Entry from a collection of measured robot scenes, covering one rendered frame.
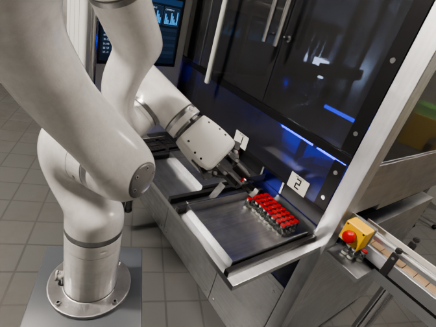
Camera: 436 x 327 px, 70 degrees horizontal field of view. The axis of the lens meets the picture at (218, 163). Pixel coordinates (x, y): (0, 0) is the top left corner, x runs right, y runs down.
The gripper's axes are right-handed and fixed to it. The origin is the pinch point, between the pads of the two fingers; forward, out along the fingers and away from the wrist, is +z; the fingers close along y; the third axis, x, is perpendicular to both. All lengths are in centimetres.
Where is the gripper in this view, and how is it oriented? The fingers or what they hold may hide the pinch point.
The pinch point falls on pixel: (237, 176)
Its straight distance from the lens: 70.0
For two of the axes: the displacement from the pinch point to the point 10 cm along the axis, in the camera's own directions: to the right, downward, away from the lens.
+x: 3.1, -2.7, -9.1
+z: 7.0, 7.1, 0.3
